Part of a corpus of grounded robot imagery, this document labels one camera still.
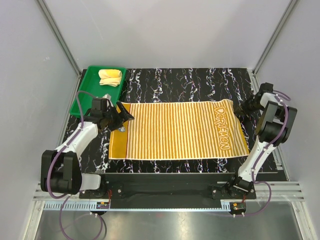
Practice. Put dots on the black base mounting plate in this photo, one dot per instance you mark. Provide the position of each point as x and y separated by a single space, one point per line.
165 187

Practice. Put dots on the yellow orange striped towel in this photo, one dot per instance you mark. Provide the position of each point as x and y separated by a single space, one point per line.
179 131

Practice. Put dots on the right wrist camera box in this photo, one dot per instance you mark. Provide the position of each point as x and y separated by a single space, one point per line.
266 88

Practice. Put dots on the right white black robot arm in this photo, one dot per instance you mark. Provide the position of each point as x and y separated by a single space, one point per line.
274 128

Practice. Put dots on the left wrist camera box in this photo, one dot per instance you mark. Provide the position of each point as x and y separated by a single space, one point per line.
101 104

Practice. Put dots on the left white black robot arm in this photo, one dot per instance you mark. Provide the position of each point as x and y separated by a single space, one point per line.
60 173

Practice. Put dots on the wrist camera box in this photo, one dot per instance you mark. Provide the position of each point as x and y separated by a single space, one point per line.
266 88
101 104

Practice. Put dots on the slotted aluminium cable duct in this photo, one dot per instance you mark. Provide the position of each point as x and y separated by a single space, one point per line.
138 206

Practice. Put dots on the green plastic tray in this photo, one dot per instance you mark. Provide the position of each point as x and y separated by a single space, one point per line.
90 84

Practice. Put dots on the right small controller board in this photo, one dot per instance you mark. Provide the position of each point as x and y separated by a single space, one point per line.
238 206

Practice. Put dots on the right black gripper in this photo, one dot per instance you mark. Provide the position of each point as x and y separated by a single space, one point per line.
240 110

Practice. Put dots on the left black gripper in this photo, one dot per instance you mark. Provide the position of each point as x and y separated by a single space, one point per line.
121 117

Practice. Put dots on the yellow cream towel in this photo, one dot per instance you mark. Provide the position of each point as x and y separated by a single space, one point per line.
110 77

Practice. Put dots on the small controller board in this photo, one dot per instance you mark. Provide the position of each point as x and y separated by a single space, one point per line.
103 205
238 206

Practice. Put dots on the left small controller board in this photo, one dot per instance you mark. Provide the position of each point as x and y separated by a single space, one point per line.
103 205

